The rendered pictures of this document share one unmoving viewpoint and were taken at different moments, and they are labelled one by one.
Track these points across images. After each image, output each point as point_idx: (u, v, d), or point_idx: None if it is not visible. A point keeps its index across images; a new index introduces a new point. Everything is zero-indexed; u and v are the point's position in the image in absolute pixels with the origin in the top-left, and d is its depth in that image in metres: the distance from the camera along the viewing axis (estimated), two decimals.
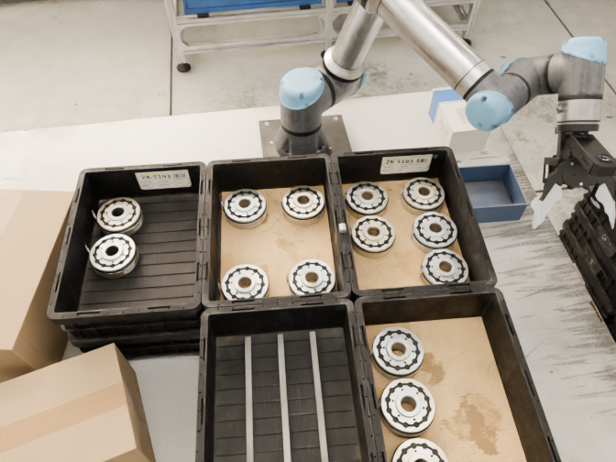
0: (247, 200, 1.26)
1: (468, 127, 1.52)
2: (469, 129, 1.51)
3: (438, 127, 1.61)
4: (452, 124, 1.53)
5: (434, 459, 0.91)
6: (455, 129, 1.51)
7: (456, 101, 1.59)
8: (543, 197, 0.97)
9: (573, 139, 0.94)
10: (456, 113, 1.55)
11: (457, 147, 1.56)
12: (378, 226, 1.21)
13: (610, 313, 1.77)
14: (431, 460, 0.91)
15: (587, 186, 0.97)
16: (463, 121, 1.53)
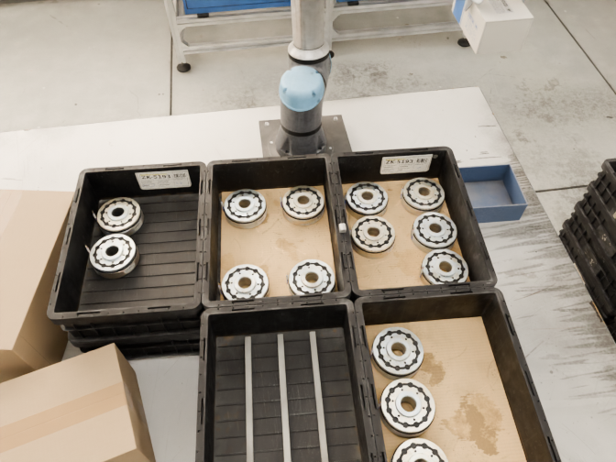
0: (247, 200, 1.26)
1: (505, 17, 1.23)
2: (506, 19, 1.23)
3: (467, 25, 1.33)
4: (484, 13, 1.24)
5: (434, 459, 0.91)
6: (488, 18, 1.23)
7: None
8: None
9: None
10: (489, 3, 1.27)
11: (489, 44, 1.28)
12: (378, 226, 1.21)
13: (610, 313, 1.77)
14: (431, 460, 0.91)
15: None
16: (497, 11, 1.25)
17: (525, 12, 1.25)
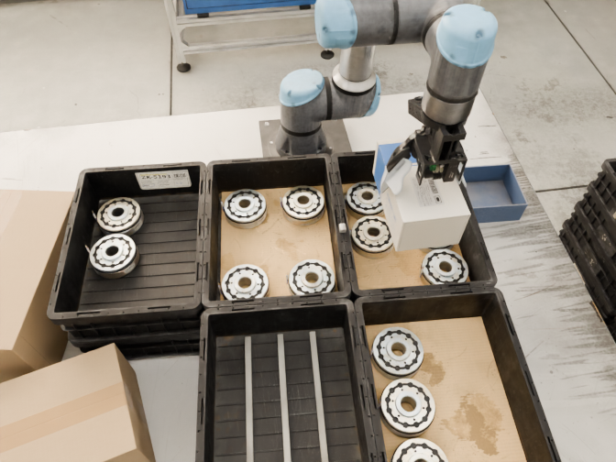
0: (247, 200, 1.26)
1: (431, 214, 0.89)
2: (432, 217, 0.89)
3: (386, 205, 0.99)
4: (403, 206, 0.90)
5: (434, 459, 0.91)
6: (407, 216, 0.89)
7: (412, 163, 0.96)
8: None
9: None
10: (412, 185, 0.93)
11: (413, 241, 0.94)
12: (378, 226, 1.21)
13: (610, 313, 1.77)
14: (431, 460, 0.91)
15: None
16: (422, 202, 0.91)
17: (460, 203, 0.91)
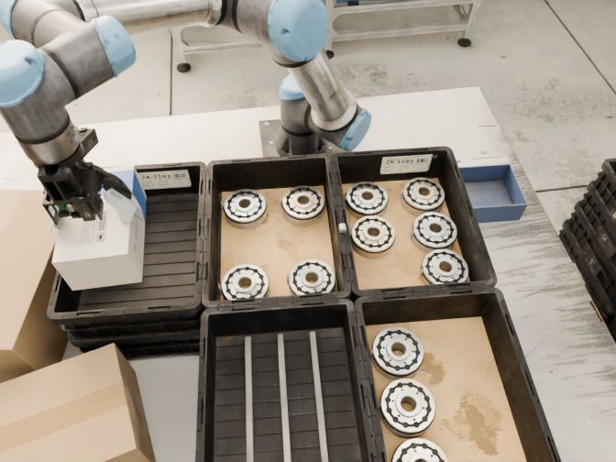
0: (247, 200, 1.26)
1: (85, 253, 0.84)
2: (84, 258, 0.84)
3: None
4: (60, 245, 0.85)
5: (434, 459, 0.91)
6: (59, 256, 0.84)
7: None
8: (129, 190, 0.87)
9: (82, 143, 0.79)
10: (80, 222, 0.88)
11: (83, 280, 0.88)
12: (378, 226, 1.21)
13: (610, 313, 1.77)
14: (431, 460, 0.91)
15: None
16: (82, 240, 0.86)
17: (122, 242, 0.85)
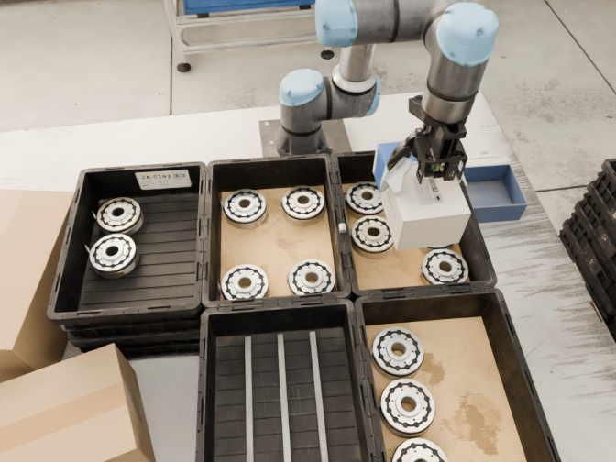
0: (247, 200, 1.26)
1: (431, 213, 0.89)
2: (432, 216, 0.89)
3: (386, 204, 0.98)
4: (403, 205, 0.90)
5: (434, 459, 0.91)
6: (407, 215, 0.89)
7: (412, 162, 0.96)
8: None
9: None
10: (412, 184, 0.93)
11: (413, 240, 0.93)
12: (378, 226, 1.21)
13: (610, 313, 1.77)
14: (431, 460, 0.91)
15: None
16: (422, 201, 0.91)
17: (461, 203, 0.90)
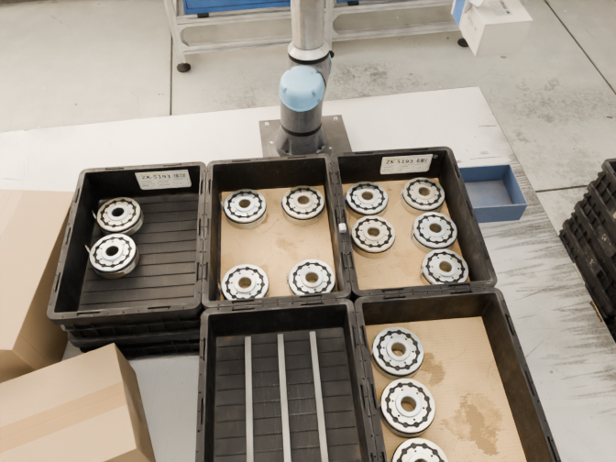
0: (247, 200, 1.26)
1: (504, 19, 1.24)
2: (505, 21, 1.23)
3: (466, 27, 1.33)
4: (484, 16, 1.25)
5: (434, 459, 0.91)
6: (487, 21, 1.24)
7: None
8: None
9: None
10: (488, 5, 1.28)
11: (489, 46, 1.28)
12: (378, 226, 1.21)
13: (610, 313, 1.77)
14: (431, 460, 0.91)
15: None
16: (496, 14, 1.25)
17: (524, 15, 1.25)
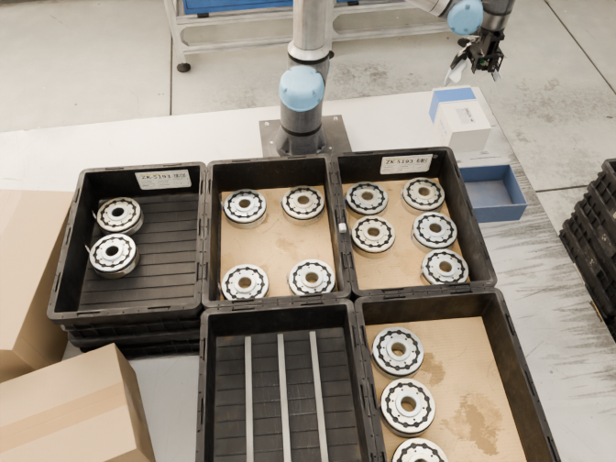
0: (247, 200, 1.26)
1: (467, 127, 1.52)
2: (468, 129, 1.51)
3: (438, 127, 1.61)
4: (452, 124, 1.53)
5: (434, 459, 0.91)
6: (454, 129, 1.51)
7: (456, 101, 1.59)
8: None
9: None
10: (456, 113, 1.56)
11: (456, 147, 1.56)
12: (378, 226, 1.21)
13: (610, 313, 1.77)
14: (431, 460, 0.91)
15: None
16: (462, 122, 1.53)
17: (485, 122, 1.53)
